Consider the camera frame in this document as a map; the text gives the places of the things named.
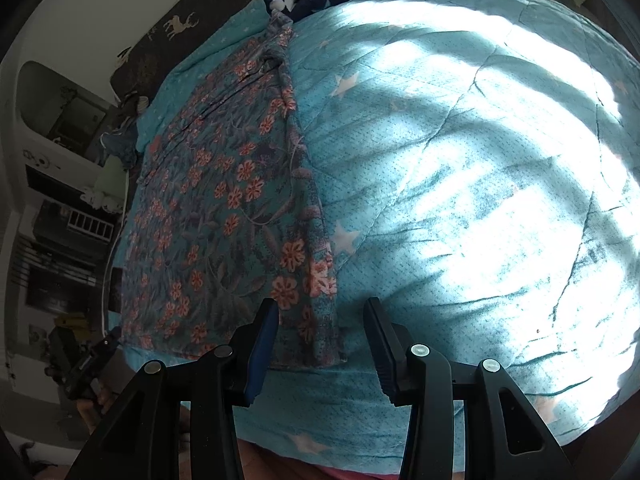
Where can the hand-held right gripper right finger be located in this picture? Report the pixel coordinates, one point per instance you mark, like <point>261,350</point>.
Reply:
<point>385,355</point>

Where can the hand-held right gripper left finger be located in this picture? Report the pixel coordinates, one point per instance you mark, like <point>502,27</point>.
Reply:
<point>260,355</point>

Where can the floral teal garment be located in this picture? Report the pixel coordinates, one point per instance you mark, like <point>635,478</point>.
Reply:
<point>225,200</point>

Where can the person's left hand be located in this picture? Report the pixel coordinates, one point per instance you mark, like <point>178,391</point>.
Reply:
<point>97,407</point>

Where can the person's body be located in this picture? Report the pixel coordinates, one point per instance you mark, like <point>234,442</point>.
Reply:
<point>300,467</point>

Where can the white slatted rack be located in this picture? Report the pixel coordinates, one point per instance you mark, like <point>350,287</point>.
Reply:
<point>90,225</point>

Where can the white cat figure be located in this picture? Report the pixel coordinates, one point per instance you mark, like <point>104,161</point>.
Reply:
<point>102,200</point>

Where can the teal star quilt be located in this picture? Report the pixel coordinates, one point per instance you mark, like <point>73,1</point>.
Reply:
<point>450,185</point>

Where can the blue denim cloth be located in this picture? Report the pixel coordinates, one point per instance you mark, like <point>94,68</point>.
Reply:
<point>120,145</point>

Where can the grey crumpled cloth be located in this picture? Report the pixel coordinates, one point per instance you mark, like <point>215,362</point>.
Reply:
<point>137,102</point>

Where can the arched wall niche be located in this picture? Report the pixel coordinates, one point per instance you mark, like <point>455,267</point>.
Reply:
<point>65,110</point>

